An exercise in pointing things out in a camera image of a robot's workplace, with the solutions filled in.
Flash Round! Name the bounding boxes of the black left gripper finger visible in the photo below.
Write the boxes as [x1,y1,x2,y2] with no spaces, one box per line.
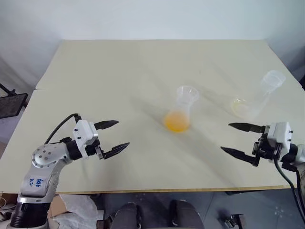
[93,120,120,131]
[100,142,131,160]

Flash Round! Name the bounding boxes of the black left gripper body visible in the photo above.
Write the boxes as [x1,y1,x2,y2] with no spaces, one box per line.
[83,138,105,160]

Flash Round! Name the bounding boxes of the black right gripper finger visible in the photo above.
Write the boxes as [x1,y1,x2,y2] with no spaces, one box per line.
[228,122,267,134]
[220,146,260,167]

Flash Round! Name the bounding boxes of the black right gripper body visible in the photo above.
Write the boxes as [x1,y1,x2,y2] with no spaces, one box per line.
[252,132,283,164]

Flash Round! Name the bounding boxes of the large clear plastic flask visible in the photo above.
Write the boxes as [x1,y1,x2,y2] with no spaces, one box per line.
[229,69,286,119]

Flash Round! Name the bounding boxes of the small clear plastic flask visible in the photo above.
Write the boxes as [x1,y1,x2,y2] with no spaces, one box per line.
[163,85,201,133]

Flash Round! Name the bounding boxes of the white plastic bag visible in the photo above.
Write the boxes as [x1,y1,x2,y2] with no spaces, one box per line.
[51,193,99,229]

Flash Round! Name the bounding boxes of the brown cardboard piece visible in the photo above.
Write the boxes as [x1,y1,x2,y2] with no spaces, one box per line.
[49,195,70,217]

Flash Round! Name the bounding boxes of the dark rounded shape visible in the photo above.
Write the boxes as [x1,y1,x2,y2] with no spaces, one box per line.
[168,199,203,229]
[113,202,142,229]

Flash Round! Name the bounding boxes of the metal clip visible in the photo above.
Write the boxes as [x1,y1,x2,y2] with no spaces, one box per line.
[223,214,246,229]

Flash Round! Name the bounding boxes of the black metal stand rod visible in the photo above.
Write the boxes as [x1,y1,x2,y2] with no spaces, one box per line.
[0,83,16,96]

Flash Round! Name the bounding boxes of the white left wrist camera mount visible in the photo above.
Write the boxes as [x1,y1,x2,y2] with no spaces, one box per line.
[72,119,99,158]

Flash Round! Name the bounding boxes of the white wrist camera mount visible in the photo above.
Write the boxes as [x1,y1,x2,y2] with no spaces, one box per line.
[72,119,99,158]
[266,122,293,146]

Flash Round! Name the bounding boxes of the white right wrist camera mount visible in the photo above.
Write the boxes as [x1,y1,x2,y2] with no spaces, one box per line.
[266,122,293,146]

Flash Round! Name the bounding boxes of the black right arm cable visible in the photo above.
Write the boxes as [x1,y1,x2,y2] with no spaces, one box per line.
[274,152,305,221]

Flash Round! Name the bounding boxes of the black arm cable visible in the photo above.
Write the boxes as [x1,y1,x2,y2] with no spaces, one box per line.
[274,152,305,221]
[43,113,81,145]

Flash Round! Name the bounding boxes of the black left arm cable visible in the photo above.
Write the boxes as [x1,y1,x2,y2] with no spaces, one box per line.
[43,113,81,145]

